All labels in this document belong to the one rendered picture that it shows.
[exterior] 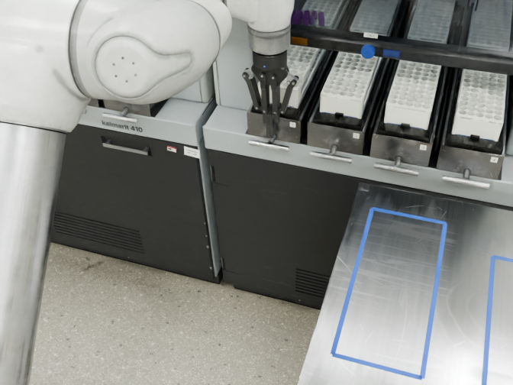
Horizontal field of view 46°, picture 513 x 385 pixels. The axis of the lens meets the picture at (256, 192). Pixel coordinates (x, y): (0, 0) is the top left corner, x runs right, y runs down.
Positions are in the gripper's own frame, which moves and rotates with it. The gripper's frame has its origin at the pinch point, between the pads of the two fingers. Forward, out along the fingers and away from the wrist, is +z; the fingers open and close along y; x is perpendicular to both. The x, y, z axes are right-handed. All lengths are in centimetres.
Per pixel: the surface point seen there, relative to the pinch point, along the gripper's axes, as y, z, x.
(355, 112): -18.9, -3.2, -5.1
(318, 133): -11.3, 1.8, -1.5
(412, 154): -33.4, 3.2, -1.5
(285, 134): -3.2, 3.8, -1.5
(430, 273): -41, -2, 37
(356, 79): -16.8, -5.7, -15.1
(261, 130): 3.1, 4.0, -1.5
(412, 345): -40, -2, 52
